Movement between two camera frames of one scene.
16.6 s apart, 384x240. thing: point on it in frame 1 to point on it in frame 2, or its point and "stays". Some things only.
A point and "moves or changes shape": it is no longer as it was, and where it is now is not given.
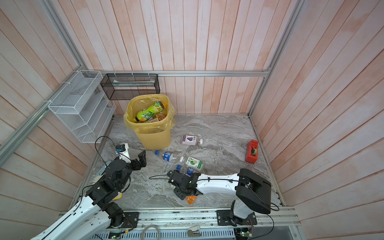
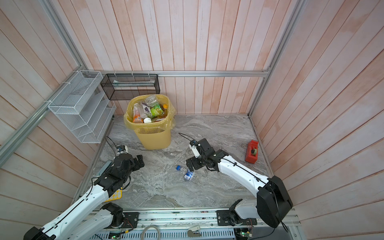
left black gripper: (142, 160) stays
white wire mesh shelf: (86, 109) stays
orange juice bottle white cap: (190, 199) to (136, 118)
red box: (251, 148) stays
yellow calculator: (119, 196) stays
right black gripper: (180, 194) to (194, 161)
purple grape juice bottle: (191, 140) to (146, 112)
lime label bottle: (192, 162) moves or changes shape
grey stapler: (194, 231) stays
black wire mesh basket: (117, 86) stays
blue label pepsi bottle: (166, 156) moves or changes shape
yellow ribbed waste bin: (151, 116) stays
